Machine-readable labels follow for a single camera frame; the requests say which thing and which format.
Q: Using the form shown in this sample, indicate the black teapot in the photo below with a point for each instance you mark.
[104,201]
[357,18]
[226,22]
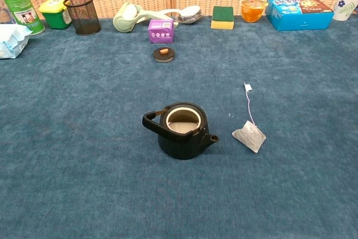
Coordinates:
[181,149]

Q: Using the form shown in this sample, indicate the black teapot lid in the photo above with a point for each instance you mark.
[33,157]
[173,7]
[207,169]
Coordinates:
[163,56]

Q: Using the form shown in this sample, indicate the small purple box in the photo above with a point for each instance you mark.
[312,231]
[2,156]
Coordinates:
[160,32]

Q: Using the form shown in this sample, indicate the pale green lint roller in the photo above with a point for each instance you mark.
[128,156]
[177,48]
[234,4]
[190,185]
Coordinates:
[122,21]

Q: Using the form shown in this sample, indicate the blue table cloth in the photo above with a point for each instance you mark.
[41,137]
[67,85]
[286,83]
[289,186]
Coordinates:
[84,138]

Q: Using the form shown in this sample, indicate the green and yellow sponge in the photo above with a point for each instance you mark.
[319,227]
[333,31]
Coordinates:
[223,13]

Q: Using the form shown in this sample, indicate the orange jelly cup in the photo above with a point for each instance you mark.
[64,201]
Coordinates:
[251,13]

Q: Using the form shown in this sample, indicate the black mesh pen holder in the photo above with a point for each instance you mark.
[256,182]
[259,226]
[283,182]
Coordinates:
[85,18]

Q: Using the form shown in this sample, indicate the blue cookie box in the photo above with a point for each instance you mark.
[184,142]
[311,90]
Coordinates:
[299,20]

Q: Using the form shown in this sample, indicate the green box with yellow lid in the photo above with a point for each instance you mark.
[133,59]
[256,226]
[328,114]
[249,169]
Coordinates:
[54,18]

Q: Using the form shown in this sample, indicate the pack of wet wipes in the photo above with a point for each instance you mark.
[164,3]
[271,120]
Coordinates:
[12,41]

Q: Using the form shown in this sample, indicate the tall green cylindrical can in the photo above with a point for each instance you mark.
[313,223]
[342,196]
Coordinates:
[19,1]

